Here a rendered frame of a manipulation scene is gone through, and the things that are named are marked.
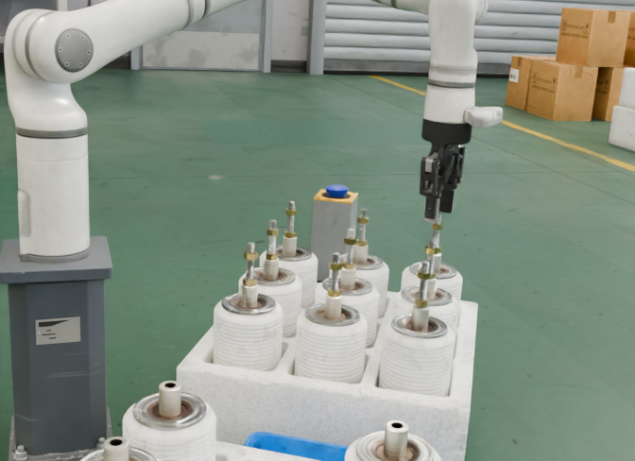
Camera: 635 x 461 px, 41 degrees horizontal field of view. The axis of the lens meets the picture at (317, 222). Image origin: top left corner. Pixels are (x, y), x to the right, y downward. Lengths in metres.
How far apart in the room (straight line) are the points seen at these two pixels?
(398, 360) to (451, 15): 0.49
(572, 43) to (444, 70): 3.80
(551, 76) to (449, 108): 3.66
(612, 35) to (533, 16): 2.10
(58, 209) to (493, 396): 0.82
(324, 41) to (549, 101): 2.05
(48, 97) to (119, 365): 0.58
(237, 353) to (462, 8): 0.57
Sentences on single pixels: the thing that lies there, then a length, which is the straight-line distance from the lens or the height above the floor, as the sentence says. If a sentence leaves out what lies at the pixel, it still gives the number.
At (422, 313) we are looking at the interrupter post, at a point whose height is 0.28.
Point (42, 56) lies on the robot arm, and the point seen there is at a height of 0.58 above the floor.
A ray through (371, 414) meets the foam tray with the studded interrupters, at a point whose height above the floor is 0.15.
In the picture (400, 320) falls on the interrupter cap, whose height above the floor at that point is 0.25.
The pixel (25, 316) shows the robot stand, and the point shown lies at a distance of 1.21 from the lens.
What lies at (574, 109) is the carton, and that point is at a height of 0.07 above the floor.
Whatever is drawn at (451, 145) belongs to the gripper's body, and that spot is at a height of 0.46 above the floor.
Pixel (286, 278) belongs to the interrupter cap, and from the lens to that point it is 1.28.
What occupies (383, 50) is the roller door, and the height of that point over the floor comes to 0.19.
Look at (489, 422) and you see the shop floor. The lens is 1.47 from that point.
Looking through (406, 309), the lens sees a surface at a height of 0.24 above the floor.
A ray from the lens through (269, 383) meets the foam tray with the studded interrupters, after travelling 1.14.
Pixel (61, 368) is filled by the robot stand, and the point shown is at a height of 0.15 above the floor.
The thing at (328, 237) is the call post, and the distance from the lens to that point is 1.52.
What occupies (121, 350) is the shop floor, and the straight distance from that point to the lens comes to 1.65.
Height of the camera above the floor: 0.69
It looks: 16 degrees down
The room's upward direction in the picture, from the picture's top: 3 degrees clockwise
